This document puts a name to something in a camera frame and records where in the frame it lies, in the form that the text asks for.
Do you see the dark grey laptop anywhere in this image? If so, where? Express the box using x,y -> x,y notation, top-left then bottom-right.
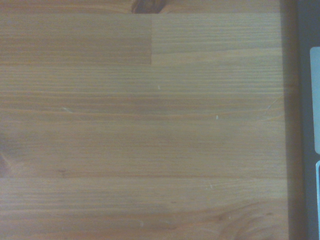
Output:
296,0 -> 320,240

